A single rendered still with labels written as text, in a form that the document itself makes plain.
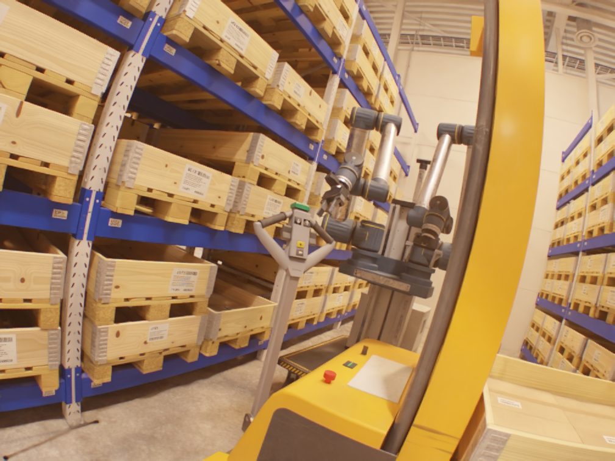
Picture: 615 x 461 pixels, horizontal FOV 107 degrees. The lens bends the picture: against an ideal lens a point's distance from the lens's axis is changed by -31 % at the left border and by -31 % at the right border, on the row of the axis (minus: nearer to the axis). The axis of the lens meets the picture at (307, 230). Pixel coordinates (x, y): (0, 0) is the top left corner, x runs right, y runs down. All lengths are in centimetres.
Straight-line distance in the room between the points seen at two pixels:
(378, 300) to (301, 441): 199
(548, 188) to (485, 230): 631
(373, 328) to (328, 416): 200
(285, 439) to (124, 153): 135
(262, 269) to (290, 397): 240
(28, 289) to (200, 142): 168
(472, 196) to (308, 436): 76
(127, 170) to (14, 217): 56
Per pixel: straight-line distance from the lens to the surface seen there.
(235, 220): 217
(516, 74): 96
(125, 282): 170
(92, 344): 180
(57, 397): 192
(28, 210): 150
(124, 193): 159
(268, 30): 326
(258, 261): 327
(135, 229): 173
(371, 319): 284
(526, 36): 105
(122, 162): 162
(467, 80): 781
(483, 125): 88
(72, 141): 145
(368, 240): 244
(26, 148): 139
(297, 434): 97
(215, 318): 228
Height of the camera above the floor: 133
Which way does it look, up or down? level
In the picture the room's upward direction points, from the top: 15 degrees clockwise
